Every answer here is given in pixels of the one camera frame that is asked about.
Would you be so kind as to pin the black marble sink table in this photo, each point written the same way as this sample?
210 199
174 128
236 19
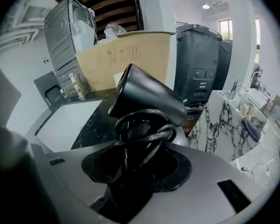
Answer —
67 122

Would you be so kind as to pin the grey metal appliance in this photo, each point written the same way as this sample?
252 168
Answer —
67 78
58 36

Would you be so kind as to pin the large black wheeled bin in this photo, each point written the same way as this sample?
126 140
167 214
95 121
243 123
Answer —
196 62

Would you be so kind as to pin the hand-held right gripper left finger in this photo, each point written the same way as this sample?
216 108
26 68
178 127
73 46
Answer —
67 183

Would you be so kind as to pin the white marble sink cabinet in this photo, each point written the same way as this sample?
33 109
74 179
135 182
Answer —
224 129

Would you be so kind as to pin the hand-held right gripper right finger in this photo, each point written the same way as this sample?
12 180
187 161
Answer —
200 195

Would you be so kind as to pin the round ceiling light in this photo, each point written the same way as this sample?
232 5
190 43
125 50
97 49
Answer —
205 6

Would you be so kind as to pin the large cardboard box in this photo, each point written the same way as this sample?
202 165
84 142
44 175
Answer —
130 55

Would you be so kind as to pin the beige crumpled cloth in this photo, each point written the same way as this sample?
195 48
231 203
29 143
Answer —
248 111

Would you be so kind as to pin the crumpled clear plastic wrap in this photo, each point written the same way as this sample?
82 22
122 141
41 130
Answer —
114 30

